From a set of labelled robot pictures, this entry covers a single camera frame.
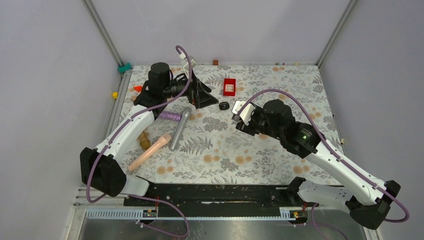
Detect teal block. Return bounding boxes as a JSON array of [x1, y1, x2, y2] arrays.
[[117, 62, 132, 74]]

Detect red wedge block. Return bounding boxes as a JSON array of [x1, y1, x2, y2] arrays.
[[133, 85, 143, 93]]

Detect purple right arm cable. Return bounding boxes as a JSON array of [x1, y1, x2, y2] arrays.
[[235, 88, 411, 239]]

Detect aluminium corner rail right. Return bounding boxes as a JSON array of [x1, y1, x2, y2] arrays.
[[315, 0, 358, 69]]

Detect silver microphone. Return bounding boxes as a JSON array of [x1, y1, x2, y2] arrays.
[[170, 107, 192, 151]]

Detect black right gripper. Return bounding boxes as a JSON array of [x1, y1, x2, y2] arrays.
[[236, 105, 284, 141]]

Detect small coloured beads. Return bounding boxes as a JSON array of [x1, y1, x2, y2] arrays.
[[274, 62, 299, 66]]

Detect pink microphone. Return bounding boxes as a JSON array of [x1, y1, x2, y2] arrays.
[[128, 133, 172, 172]]

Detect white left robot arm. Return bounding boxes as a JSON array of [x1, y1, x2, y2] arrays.
[[80, 62, 219, 206]]

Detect red box with label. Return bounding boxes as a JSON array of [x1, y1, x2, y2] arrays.
[[222, 78, 237, 97]]

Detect white slotted cable duct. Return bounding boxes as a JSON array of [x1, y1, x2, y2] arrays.
[[85, 207, 296, 221]]

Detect black earbud charging case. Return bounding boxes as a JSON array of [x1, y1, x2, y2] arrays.
[[218, 101, 230, 111]]

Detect aluminium corner rail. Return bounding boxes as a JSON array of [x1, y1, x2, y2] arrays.
[[82, 0, 125, 145], [315, 0, 358, 69]]

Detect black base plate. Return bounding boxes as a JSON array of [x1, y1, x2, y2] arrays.
[[123, 183, 313, 215]]

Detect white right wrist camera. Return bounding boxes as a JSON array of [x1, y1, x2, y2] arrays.
[[231, 100, 256, 126]]

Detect aluminium corner rail left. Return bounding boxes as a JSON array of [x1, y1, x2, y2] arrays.
[[82, 0, 125, 145]]

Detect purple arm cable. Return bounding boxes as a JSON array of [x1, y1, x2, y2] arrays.
[[235, 88, 411, 239], [85, 45, 194, 239]]

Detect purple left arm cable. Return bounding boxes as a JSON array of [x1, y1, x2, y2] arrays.
[[85, 45, 194, 239]]

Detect floral table mat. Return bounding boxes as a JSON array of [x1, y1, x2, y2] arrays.
[[119, 65, 341, 185]]

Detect purple glitter microphone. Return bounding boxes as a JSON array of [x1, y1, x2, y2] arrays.
[[158, 111, 182, 122]]

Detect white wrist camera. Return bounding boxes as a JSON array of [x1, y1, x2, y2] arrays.
[[231, 100, 256, 126], [179, 53, 197, 76]]

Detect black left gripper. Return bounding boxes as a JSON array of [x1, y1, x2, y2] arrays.
[[163, 69, 219, 109]]

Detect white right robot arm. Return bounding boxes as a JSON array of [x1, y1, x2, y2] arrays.
[[231, 99, 401, 230]]

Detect gold brown microphone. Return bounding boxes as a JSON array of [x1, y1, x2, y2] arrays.
[[138, 131, 151, 151]]

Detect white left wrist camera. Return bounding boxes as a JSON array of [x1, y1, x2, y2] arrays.
[[179, 53, 197, 76]]

